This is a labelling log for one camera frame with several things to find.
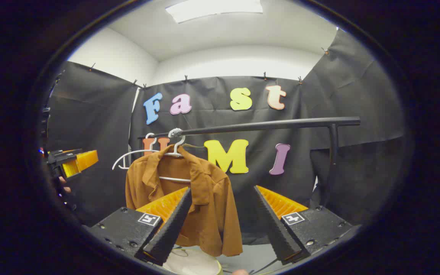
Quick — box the brown shirt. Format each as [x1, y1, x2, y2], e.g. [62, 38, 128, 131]
[125, 144, 243, 257]

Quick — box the empty white hanger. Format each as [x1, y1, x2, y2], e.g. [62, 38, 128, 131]
[112, 133, 167, 171]

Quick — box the white hanger with taped hook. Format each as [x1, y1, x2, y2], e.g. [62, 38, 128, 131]
[159, 128, 192, 183]

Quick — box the white laundry hamper yellow rim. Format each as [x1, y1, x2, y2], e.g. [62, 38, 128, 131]
[163, 246, 223, 275]

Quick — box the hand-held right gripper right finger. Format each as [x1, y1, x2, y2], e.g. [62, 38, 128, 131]
[254, 185, 362, 266]

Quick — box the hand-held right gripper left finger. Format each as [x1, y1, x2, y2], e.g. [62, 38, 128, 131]
[86, 187, 193, 267]

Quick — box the black clothes rack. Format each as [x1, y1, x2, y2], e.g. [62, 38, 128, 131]
[138, 116, 361, 209]

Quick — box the black backdrop cloth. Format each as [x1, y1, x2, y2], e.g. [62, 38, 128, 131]
[46, 29, 406, 245]

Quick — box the row of black clips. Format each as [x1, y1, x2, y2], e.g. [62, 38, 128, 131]
[88, 47, 329, 89]

